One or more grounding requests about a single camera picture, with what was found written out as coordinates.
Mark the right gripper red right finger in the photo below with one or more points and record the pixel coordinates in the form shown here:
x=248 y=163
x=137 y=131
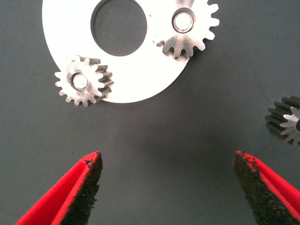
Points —
x=269 y=194

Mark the large steel gear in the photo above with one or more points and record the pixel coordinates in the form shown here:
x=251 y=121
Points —
x=199 y=35

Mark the dark grey table cloth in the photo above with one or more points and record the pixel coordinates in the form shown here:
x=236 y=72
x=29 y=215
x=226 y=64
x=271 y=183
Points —
x=164 y=129

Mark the round metal plate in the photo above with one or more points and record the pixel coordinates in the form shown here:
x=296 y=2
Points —
x=140 y=75

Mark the small steel gear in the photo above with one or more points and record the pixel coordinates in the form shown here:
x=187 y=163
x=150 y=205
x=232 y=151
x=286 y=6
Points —
x=91 y=91
x=276 y=117

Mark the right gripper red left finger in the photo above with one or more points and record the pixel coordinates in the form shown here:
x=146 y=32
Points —
x=70 y=194

